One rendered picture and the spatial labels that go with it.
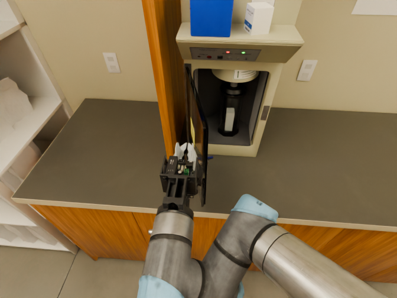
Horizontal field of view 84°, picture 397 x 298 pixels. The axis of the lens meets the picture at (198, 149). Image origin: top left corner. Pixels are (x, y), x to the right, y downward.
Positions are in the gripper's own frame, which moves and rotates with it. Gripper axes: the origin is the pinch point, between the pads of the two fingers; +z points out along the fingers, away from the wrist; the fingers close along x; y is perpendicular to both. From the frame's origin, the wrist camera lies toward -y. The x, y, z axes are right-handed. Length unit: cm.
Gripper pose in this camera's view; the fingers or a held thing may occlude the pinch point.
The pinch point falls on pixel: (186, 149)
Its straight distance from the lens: 56.9
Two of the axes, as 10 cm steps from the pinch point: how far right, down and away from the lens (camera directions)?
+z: 0.8, -7.3, 6.8
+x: -10.0, -0.6, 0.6
